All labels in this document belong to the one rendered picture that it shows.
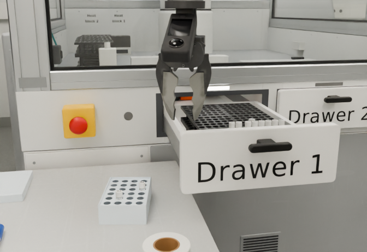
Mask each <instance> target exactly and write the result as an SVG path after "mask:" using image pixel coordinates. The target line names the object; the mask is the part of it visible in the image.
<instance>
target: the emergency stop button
mask: <svg viewBox="0 0 367 252"><path fill-rule="evenodd" d="M69 128H70V130H71V131H72V132H73V133H74V134H83V133H84V132H85V131H86V130H87V121H86V120H85V119H84V118H82V117H79V116H78V117H74V118H73V119H71V121H70V123H69Z"/></svg>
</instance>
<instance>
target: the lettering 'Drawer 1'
mask: <svg viewBox="0 0 367 252"><path fill-rule="evenodd" d="M314 157H317V163H316V171H313V172H312V174H314V173H322V172H323V171H318V169H319V157H320V154H317V155H313V156H312V158H314ZM297 162H300V160H296V161H291V173H290V175H293V166H294V164H295V163H297ZM279 163H281V164H283V167H282V168H276V165H278V164H279ZM201 165H210V166H211V167H212V176H211V178H209V179H206V180H201ZM227 167H229V168H230V165H226V166H224V167H223V166H221V181H223V171H224V169H225V168H227ZM234 167H242V170H237V171H234V172H233V174H232V178H233V179H234V180H239V179H241V178H242V179H245V167H244V166H243V165H234V166H233V168H234ZM250 167H251V172H252V177H253V178H256V176H257V173H258V170H259V167H260V170H261V175H262V178H265V175H266V173H267V170H268V167H269V162H268V163H267V165H266V168H265V171H264V173H263V169H262V164H261V163H258V166H257V169H256V172H255V174H254V170H253V165H252V164H250ZM279 169H286V164H285V163H284V162H282V161H279V162H277V163H275V164H274V166H273V174H274V175H275V176H277V177H281V176H284V175H285V173H284V174H276V172H275V170H279ZM237 172H242V175H241V177H239V178H236V177H235V173H237ZM215 173H216V169H215V166H214V165H213V164H212V163H210V162H199V163H198V182H199V183H202V182H207V181H211V180H212V179H213V178H214V176H215Z"/></svg>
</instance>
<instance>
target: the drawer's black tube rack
mask: <svg viewBox="0 0 367 252"><path fill-rule="evenodd" d="M181 109H182V110H183V112H184V113H185V114H186V117H181V122H182V124H183V125H184V127H185V128H186V130H187V131H188V130H199V129H200V128H218V127H229V122H231V121H232V122H235V125H236V122H237V121H241V122H242V127H243V126H245V121H248V120H249V119H250V118H253V119H255V120H256V121H259V120H264V121H266V120H271V124H272V120H275V119H274V118H272V117H271V116H269V115H268V114H266V113H265V112H263V111H261V110H260V109H258V108H257V107H255V106H253V105H252V104H251V103H230V104H205V105H203V108H202V111H201V112H200V114H199V116H198V118H197V119H196V121H193V118H192V109H193V105H191V106H181Z"/></svg>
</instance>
